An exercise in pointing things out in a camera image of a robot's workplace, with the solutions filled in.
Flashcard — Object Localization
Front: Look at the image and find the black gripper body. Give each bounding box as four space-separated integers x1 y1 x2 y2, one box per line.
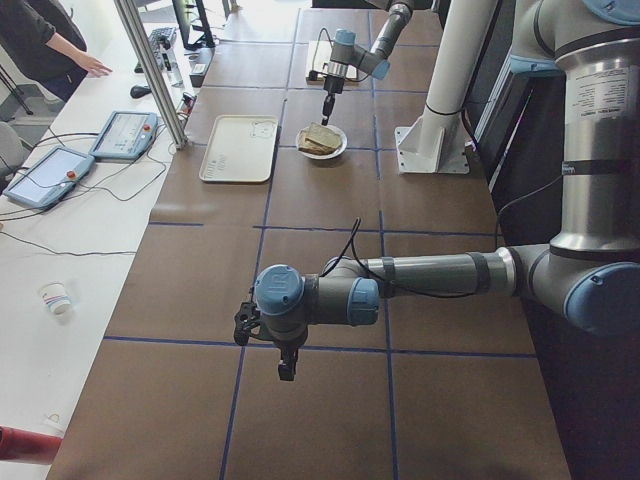
275 331 306 364
323 75 342 95

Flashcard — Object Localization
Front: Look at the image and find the bread slice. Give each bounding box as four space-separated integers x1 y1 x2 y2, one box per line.
299 123 342 146

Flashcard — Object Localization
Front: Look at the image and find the white round plate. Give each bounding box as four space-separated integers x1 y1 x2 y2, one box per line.
295 125 347 160

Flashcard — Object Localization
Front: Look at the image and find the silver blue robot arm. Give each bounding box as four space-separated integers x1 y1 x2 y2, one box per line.
234 1 639 381
321 0 415 126

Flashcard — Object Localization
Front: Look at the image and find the bamboo cutting board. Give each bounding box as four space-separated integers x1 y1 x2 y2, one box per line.
305 40 360 84

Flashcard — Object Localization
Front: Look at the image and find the bottom toast slice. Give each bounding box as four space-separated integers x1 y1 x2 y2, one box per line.
298 139 341 156

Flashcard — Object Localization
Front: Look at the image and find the cream bear tray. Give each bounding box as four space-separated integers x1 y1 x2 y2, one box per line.
199 115 278 183

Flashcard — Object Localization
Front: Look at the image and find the black monitor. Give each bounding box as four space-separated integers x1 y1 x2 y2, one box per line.
172 0 215 51

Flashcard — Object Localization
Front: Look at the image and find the black keyboard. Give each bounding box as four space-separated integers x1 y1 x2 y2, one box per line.
148 27 178 71

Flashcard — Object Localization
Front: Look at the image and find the black computer mouse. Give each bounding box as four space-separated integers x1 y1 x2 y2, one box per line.
129 85 151 99

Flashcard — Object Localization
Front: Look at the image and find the far teach pendant tablet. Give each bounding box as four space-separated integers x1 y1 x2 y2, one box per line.
88 111 159 163

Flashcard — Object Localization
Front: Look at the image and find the teach pendant tablet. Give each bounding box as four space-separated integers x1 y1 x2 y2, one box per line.
88 111 159 163
3 146 95 209

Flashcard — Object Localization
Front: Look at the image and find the paper cup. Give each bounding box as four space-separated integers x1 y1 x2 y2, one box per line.
38 282 72 315

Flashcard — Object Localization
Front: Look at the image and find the red object at edge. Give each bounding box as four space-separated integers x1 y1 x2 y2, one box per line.
0 426 62 465

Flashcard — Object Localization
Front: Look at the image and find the near teach pendant tablet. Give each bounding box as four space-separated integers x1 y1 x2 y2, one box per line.
3 146 95 209

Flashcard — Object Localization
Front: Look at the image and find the person in dark clothes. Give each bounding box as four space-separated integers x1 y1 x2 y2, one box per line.
1 0 111 102

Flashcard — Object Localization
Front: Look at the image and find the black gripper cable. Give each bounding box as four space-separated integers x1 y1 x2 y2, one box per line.
308 27 333 81

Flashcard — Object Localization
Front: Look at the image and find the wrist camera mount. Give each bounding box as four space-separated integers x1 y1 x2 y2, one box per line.
233 301 260 346

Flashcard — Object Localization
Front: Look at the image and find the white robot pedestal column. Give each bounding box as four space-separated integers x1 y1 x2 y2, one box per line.
395 0 498 174

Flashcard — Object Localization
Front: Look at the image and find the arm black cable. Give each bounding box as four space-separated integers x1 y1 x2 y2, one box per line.
319 216 506 300

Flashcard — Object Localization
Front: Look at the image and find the aluminium frame post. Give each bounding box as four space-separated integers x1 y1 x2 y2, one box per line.
114 0 188 150

